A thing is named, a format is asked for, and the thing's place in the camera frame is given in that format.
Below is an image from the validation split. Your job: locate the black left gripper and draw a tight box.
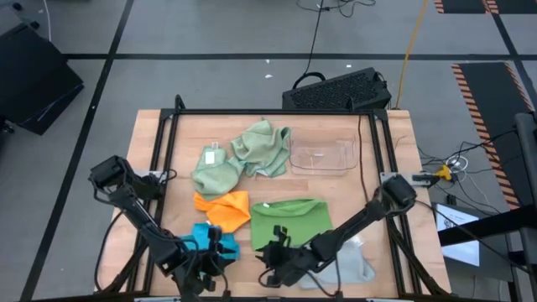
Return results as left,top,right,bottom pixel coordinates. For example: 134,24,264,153
178,226,237,302

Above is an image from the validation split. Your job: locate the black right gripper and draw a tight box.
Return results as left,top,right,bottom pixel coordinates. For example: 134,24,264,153
254,225,322,289

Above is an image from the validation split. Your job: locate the blue microfiber towel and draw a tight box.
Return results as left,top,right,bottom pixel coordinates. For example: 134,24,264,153
180,221,242,263

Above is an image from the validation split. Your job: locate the bright green microfiber towel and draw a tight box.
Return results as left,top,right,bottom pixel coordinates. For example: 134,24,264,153
250,199,334,252

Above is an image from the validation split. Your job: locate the orange microfiber towel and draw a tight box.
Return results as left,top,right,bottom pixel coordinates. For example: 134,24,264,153
193,190,252,234

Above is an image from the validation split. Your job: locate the grey microfiber towel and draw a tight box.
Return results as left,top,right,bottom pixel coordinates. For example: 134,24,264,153
300,237,376,290

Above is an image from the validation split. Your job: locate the pale green towel, white tag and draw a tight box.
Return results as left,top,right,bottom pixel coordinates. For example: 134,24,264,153
191,142,244,201

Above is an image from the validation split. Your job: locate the pale green towel, green hem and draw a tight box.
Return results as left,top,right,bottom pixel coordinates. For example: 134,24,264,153
230,120,291,178

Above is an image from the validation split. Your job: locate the clear plastic bin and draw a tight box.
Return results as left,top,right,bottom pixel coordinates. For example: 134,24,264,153
288,128,358,176

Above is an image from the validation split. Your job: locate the black perforated computer case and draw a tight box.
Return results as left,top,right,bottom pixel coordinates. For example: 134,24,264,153
281,66,393,111

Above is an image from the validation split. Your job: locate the black equipment stand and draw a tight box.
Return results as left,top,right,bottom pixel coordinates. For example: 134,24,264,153
438,112,537,302

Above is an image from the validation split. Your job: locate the black hazard-striped floor mat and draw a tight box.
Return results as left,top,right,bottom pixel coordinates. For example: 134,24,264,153
434,0,537,14
451,61,537,211

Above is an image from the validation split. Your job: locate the large black equipment case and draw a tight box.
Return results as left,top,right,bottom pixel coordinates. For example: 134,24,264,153
0,23,85,136

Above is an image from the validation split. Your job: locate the thick black cable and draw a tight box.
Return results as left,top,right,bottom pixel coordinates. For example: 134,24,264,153
94,209,127,291

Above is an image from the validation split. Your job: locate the thin black cable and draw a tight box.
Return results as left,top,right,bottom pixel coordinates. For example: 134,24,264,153
356,115,373,203

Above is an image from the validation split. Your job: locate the black aluminium table frame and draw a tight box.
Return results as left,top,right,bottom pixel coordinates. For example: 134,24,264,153
94,94,453,302

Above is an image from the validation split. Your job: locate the black hanging cable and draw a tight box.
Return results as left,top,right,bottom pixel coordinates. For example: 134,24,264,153
292,0,326,89

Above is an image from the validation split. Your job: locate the yellow hanging cable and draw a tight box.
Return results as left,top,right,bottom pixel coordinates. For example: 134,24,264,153
394,0,430,109

